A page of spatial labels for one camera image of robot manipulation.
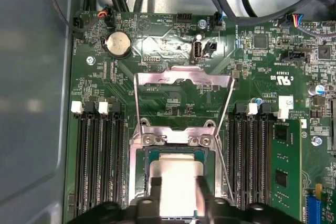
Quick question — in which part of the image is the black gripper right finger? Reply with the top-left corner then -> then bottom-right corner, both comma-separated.
195,175 -> 299,224

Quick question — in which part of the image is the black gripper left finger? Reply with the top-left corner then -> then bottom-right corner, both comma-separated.
62,177 -> 162,224

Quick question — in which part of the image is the silver CPU chip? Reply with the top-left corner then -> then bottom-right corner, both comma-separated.
145,150 -> 212,221

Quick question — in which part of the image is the thin metal locking lever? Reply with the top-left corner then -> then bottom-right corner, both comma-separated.
215,133 -> 236,202

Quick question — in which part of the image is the metal socket cover frame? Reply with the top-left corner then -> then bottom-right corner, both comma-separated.
133,65 -> 236,148

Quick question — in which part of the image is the CPU socket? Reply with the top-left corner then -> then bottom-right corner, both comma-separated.
128,119 -> 229,224

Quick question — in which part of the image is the RAM slot black latch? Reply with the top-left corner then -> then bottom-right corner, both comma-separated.
112,98 -> 126,209
227,103 -> 244,209
258,103 -> 273,209

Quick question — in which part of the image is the blue expansion slot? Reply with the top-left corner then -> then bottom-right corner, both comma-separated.
306,183 -> 323,224

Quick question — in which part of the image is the green RAM stick installed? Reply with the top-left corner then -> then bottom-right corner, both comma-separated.
271,118 -> 302,216

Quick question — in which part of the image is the white board sticker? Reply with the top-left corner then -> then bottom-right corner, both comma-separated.
278,95 -> 294,109

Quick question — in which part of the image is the green motherboard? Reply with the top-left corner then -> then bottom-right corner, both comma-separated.
64,8 -> 336,224

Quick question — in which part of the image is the internal USB port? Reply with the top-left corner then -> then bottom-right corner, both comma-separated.
191,39 -> 204,65

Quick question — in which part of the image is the round coin cell battery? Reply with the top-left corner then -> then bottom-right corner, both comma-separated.
101,30 -> 132,58

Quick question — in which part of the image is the square black chip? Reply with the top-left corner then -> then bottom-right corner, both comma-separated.
253,34 -> 268,49

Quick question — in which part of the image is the black open PC case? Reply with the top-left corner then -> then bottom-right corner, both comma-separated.
0,0 -> 336,224

